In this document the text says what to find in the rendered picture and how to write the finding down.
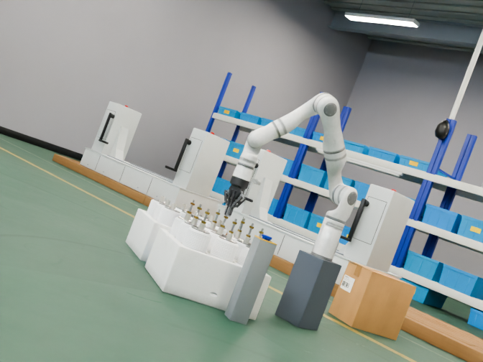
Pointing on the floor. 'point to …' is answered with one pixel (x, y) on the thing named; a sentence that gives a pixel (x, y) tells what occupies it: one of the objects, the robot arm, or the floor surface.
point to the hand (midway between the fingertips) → (228, 211)
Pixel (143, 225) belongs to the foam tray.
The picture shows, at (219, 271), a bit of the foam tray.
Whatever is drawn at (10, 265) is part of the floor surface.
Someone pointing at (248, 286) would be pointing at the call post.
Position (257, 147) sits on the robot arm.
